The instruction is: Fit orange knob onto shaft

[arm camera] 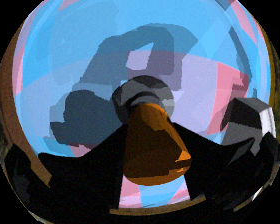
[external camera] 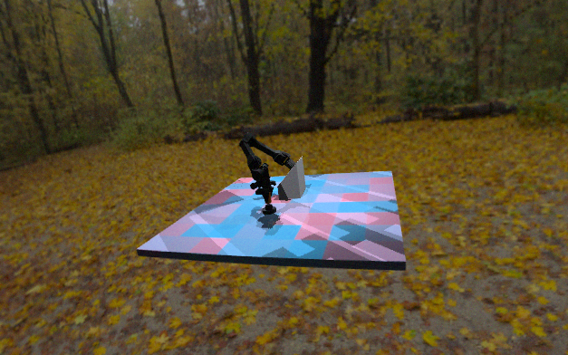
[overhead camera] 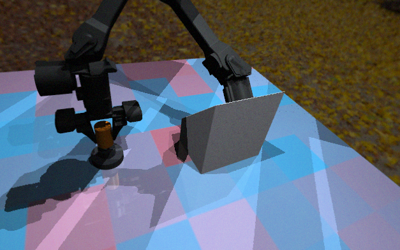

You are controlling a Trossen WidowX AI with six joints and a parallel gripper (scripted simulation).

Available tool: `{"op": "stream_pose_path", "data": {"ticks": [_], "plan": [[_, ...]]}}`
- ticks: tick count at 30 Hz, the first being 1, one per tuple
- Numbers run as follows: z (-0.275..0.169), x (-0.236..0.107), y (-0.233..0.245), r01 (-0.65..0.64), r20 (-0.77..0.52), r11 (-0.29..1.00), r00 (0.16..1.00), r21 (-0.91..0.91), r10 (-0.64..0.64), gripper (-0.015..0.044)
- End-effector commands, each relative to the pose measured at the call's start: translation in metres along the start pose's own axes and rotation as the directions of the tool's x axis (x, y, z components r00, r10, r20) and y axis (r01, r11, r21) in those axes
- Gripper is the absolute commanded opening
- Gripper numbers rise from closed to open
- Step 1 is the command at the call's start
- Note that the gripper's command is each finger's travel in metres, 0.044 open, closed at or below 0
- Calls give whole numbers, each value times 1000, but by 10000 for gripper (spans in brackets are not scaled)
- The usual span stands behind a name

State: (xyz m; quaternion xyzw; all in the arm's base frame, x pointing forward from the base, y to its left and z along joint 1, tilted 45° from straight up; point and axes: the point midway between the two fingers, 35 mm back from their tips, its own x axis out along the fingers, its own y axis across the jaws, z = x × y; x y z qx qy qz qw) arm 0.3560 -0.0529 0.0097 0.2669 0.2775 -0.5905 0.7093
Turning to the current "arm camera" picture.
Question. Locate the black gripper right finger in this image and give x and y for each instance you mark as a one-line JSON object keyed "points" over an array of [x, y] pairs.
{"points": [[209, 160]]}

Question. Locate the black round pedestal with silver shaft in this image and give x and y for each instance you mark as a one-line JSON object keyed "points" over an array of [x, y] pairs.
{"points": [[141, 90]]}

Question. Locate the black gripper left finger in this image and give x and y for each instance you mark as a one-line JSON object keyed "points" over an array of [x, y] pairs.
{"points": [[100, 170]]}

